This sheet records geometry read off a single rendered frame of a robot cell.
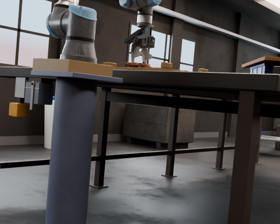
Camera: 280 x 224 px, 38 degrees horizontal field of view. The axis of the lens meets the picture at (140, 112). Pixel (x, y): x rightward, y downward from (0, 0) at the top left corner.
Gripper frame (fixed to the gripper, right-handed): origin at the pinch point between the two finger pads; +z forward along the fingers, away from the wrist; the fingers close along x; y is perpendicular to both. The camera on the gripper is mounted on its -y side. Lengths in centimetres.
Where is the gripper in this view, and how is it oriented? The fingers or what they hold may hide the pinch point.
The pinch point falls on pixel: (138, 63)
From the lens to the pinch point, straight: 212.9
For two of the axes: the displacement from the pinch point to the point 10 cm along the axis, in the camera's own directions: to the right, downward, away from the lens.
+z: -0.8, 10.0, 0.4
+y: 7.9, 0.9, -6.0
